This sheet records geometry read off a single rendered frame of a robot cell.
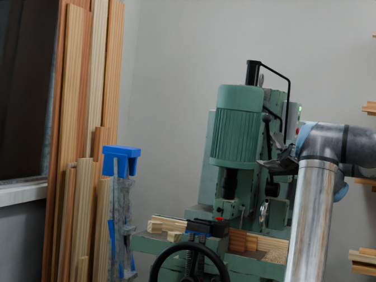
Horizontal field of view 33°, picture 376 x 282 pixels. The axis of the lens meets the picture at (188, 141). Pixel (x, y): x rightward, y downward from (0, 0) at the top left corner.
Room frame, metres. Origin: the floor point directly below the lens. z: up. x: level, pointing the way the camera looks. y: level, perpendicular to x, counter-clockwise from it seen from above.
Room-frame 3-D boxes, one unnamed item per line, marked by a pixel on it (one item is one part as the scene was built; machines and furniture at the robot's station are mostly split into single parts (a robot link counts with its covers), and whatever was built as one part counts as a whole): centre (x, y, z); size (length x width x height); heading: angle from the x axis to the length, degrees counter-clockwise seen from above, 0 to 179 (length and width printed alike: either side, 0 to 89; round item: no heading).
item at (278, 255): (2.29, -0.37, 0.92); 0.14 x 0.09 x 0.04; 160
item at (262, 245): (2.43, -0.25, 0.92); 0.55 x 0.02 x 0.04; 70
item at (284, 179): (2.60, -0.39, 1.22); 0.09 x 0.08 x 0.15; 160
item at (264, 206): (2.53, -0.34, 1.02); 0.12 x 0.03 x 0.12; 160
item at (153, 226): (2.49, 0.09, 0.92); 0.05 x 0.04 x 0.04; 118
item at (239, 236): (2.37, -0.16, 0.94); 0.20 x 0.01 x 0.08; 70
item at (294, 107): (2.70, -0.42, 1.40); 0.10 x 0.06 x 0.16; 160
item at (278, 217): (2.57, -0.39, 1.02); 0.09 x 0.07 x 0.12; 70
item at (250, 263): (2.35, -0.13, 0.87); 0.61 x 0.30 x 0.06; 70
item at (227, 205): (2.47, -0.19, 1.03); 0.14 x 0.07 x 0.09; 160
